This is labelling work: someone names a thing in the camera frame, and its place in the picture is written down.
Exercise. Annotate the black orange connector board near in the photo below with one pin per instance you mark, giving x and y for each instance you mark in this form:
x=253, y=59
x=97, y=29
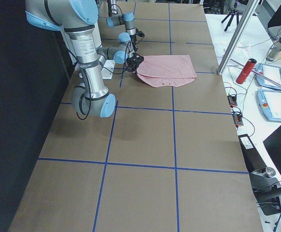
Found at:
x=237, y=116

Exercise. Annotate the blue teach pendant near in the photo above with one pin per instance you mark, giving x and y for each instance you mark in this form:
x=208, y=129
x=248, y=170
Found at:
x=269, y=102

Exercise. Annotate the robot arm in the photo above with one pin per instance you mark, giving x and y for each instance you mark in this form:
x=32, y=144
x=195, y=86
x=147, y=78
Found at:
x=116, y=18
x=78, y=19

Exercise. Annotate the pink Snoopy t-shirt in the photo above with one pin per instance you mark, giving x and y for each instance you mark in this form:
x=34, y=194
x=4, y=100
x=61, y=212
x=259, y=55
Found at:
x=167, y=70

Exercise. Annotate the blue teach pendant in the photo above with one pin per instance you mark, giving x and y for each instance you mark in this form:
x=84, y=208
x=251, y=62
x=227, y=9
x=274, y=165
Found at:
x=269, y=102
x=270, y=71

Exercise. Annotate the black orange connector board far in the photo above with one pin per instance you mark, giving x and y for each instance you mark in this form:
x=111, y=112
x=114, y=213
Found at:
x=232, y=99

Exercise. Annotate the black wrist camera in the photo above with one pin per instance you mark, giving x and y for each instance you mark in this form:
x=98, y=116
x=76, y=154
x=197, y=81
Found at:
x=138, y=57
x=140, y=33

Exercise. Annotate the black orange connector board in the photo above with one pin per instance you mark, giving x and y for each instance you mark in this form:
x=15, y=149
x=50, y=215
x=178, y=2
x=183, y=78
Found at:
x=237, y=116
x=232, y=99

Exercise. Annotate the blue teach pendant far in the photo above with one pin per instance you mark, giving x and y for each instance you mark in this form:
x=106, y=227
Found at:
x=270, y=71

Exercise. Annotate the aluminium frame post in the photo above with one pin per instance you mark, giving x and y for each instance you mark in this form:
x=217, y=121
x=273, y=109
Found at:
x=243, y=22

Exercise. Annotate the red cylindrical bottle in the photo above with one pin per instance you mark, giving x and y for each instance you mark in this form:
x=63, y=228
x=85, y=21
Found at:
x=247, y=68

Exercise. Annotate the grey water bottle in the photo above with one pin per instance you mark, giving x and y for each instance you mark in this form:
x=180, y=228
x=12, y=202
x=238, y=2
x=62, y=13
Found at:
x=274, y=51

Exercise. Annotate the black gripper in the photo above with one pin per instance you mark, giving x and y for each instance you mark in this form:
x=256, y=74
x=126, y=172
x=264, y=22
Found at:
x=132, y=63
x=133, y=39

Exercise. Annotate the black box with label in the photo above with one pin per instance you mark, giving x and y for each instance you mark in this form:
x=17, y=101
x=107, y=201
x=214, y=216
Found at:
x=253, y=160

